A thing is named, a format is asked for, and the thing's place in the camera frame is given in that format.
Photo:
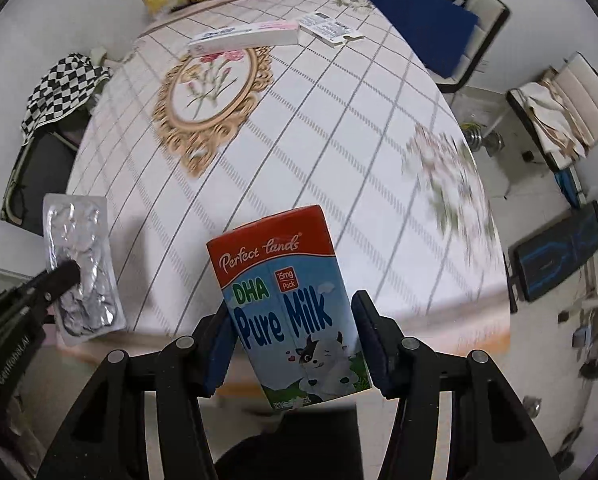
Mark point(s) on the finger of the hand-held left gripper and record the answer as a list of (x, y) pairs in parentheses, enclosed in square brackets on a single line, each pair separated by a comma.
[(61, 277)]

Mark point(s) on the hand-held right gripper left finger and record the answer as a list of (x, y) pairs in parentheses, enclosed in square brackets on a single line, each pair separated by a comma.
[(219, 355)]

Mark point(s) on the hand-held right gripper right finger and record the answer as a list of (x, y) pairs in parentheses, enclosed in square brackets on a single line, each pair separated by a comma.
[(374, 345)]

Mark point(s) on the silver blister pack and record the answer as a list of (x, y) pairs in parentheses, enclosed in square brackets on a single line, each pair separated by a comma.
[(81, 260)]

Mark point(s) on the red blue milk carton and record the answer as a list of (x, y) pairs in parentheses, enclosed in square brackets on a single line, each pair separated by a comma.
[(289, 305)]

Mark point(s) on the black white checkered cloth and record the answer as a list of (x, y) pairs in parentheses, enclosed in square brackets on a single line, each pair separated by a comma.
[(59, 90)]

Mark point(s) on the black blue exercise board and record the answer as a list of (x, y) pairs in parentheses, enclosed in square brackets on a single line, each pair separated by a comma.
[(554, 255)]

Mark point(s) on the table with patterned cloth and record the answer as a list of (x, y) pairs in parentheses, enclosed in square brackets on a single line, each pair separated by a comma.
[(304, 150)]

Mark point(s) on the metal dumbbell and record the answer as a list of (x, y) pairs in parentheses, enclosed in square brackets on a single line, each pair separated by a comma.
[(491, 142)]

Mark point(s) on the blue bag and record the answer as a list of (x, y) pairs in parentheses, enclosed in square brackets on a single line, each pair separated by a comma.
[(568, 187)]

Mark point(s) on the beige cloth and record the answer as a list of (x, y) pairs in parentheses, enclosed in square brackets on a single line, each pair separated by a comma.
[(549, 115)]

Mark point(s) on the white pink toothpaste box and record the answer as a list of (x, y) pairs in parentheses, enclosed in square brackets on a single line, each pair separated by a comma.
[(244, 37)]

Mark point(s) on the flattened white barcode box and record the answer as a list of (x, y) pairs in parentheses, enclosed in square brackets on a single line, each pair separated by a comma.
[(329, 27)]

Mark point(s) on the black frame white chair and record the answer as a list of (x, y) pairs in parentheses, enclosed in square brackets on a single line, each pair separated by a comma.
[(484, 5), (591, 95)]

